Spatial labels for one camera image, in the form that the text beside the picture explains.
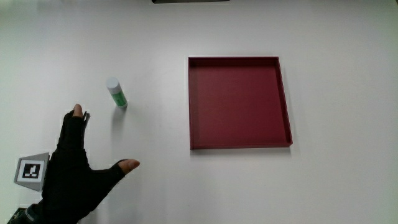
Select person's left hand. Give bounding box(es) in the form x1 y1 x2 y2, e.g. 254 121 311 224
13 103 141 224

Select green white glue stick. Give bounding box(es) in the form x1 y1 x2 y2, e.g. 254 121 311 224
106 77 129 110

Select person's left forearm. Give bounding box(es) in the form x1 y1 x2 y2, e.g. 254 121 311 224
7 203 45 224

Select dark red square tray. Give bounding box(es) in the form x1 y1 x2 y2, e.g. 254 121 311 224
187 56 294 151

